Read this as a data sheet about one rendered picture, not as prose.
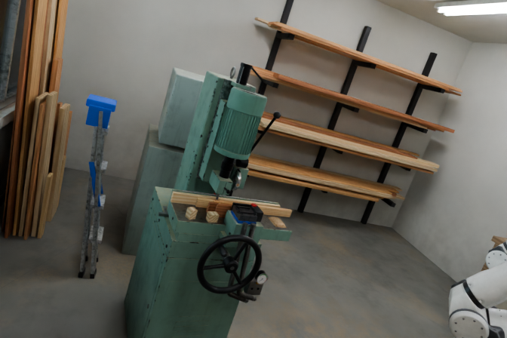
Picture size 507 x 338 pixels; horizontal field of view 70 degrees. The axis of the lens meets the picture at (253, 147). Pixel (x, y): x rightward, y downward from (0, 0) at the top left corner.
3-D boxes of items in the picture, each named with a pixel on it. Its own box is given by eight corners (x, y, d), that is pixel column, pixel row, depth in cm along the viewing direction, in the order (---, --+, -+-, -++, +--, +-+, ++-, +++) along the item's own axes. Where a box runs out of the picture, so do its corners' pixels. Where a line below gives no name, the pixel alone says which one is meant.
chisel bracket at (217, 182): (215, 196, 174) (219, 180, 173) (207, 184, 187) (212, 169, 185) (228, 198, 178) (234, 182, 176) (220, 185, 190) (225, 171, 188)
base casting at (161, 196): (166, 258, 162) (170, 240, 160) (150, 199, 212) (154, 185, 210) (253, 262, 182) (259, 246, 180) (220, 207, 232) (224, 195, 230)
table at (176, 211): (177, 244, 151) (181, 231, 150) (165, 210, 178) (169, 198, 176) (297, 252, 178) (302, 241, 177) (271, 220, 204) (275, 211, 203)
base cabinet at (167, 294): (130, 383, 178) (165, 259, 162) (123, 301, 228) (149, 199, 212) (215, 374, 198) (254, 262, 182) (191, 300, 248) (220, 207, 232)
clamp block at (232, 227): (229, 241, 161) (235, 224, 159) (220, 226, 172) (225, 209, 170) (259, 244, 167) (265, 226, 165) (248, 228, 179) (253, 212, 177)
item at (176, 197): (170, 202, 173) (173, 192, 172) (170, 200, 175) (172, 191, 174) (278, 214, 200) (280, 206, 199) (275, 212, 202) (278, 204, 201)
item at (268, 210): (195, 207, 177) (198, 199, 176) (195, 204, 179) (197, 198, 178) (290, 217, 201) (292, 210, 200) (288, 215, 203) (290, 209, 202)
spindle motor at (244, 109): (219, 157, 164) (239, 90, 157) (209, 144, 179) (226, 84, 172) (253, 163, 172) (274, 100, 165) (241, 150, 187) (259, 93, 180)
